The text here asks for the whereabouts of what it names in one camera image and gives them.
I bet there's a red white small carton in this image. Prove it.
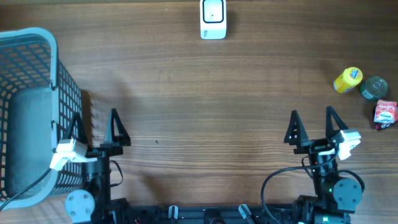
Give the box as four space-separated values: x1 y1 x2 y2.
374 100 397 123

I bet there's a white barcode scanner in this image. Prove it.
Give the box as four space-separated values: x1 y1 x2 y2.
200 0 227 40

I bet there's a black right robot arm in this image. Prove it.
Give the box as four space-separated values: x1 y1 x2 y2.
96 106 365 224

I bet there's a black red snack packet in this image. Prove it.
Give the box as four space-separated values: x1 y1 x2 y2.
374 123 392 131

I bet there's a round tin can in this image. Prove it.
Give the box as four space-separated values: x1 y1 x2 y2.
360 76 388 100

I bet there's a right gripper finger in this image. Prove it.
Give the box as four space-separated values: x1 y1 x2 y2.
284 110 308 146
325 106 348 139

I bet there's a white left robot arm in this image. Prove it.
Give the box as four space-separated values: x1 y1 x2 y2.
57 108 131 223

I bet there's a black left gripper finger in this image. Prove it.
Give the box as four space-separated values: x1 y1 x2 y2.
63 112 89 144
104 108 131 146

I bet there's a yellow small bottle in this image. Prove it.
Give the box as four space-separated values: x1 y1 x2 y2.
333 67 363 93

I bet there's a grey plastic basket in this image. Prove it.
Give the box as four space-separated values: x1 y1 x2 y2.
1 27 83 210

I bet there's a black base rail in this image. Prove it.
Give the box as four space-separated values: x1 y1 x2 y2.
105 198 351 224

